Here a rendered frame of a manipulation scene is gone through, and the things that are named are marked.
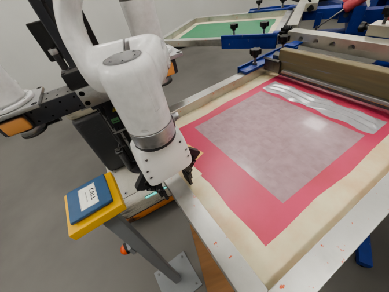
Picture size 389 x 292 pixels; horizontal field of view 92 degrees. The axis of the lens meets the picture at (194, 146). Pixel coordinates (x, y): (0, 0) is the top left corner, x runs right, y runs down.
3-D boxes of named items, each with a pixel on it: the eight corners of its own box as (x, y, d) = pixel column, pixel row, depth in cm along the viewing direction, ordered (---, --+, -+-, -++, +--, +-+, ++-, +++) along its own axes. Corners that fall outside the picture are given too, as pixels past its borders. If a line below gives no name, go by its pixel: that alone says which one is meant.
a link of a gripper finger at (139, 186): (154, 153, 36) (169, 165, 40) (124, 181, 36) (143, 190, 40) (156, 156, 35) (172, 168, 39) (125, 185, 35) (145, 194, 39)
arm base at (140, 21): (129, 54, 68) (109, 1, 58) (161, 43, 71) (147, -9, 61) (140, 65, 58) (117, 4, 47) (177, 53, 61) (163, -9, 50)
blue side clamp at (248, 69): (246, 86, 77) (246, 69, 72) (237, 83, 80) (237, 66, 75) (295, 61, 85) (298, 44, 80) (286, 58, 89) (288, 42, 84)
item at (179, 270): (169, 312, 104) (45, 269, 37) (154, 273, 118) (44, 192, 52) (202, 284, 110) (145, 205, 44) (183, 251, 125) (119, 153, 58)
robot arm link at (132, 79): (107, 37, 32) (162, 24, 32) (132, 94, 39) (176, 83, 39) (83, 73, 21) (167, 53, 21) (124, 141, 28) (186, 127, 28)
